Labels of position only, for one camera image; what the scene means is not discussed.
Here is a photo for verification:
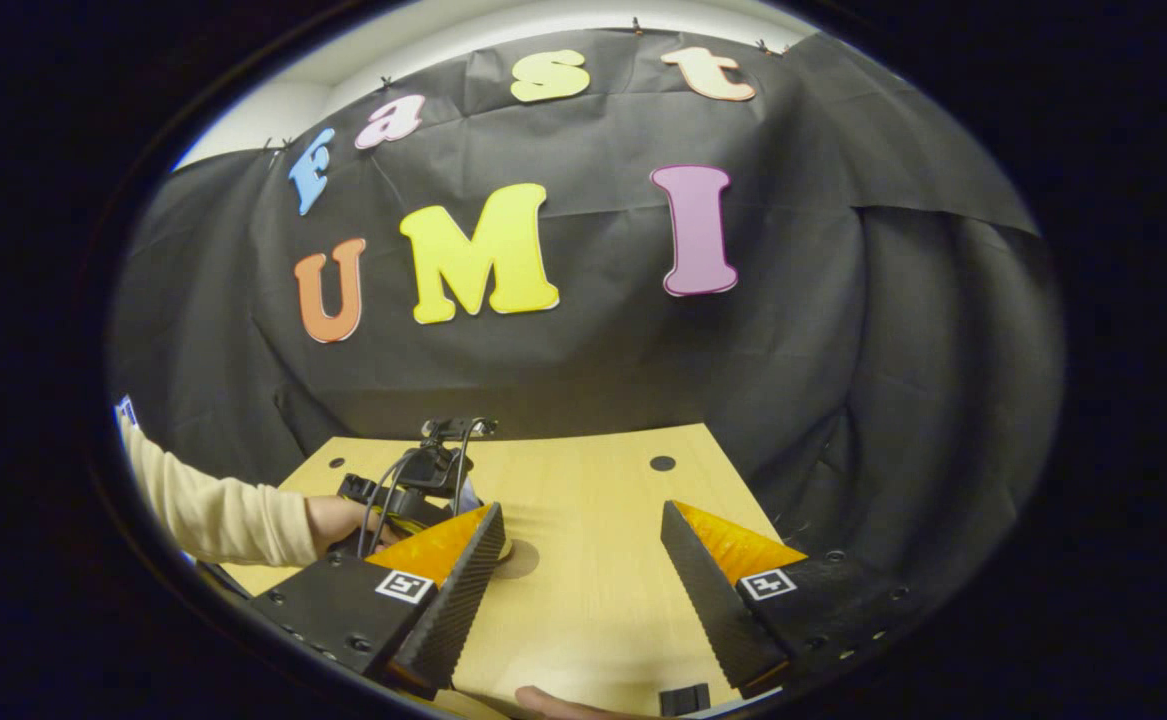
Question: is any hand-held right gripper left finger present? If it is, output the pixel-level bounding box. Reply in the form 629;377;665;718
247;502;507;698

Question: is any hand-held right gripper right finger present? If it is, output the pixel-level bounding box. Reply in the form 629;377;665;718
659;499;906;699

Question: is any round brown coaster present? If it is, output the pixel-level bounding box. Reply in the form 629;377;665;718
492;539;542;581

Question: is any wooden desktop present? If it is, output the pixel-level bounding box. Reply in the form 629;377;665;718
217;422;786;717

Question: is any black backdrop cloth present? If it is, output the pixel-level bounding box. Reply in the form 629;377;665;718
108;27;1066;626

